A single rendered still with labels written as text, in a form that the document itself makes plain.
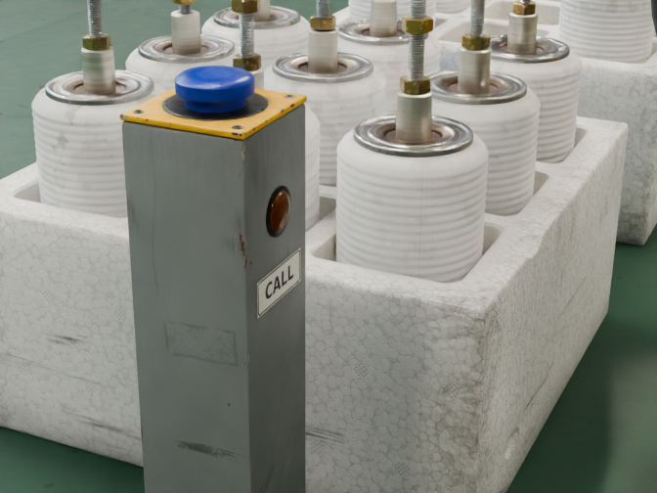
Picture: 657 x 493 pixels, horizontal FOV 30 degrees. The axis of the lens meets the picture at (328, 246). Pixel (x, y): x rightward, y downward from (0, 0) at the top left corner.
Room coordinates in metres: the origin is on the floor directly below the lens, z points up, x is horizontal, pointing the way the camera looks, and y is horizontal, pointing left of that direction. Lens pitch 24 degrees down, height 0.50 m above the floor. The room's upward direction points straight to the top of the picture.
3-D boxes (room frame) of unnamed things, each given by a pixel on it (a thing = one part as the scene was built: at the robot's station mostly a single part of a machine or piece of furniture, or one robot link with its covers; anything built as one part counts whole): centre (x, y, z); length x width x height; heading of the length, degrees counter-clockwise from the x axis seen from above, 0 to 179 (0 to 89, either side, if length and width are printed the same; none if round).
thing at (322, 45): (0.89, 0.01, 0.26); 0.02 x 0.02 x 0.03
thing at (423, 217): (0.74, -0.05, 0.16); 0.10 x 0.10 x 0.18
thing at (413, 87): (0.74, -0.05, 0.29); 0.02 x 0.02 x 0.01; 42
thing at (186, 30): (0.94, 0.11, 0.26); 0.02 x 0.02 x 0.03
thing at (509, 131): (0.84, -0.10, 0.16); 0.10 x 0.10 x 0.18
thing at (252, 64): (0.78, 0.05, 0.29); 0.02 x 0.02 x 0.01; 82
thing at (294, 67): (0.89, 0.01, 0.25); 0.08 x 0.08 x 0.01
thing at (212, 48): (0.94, 0.11, 0.25); 0.08 x 0.08 x 0.01
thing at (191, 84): (0.60, 0.06, 0.32); 0.04 x 0.04 x 0.02
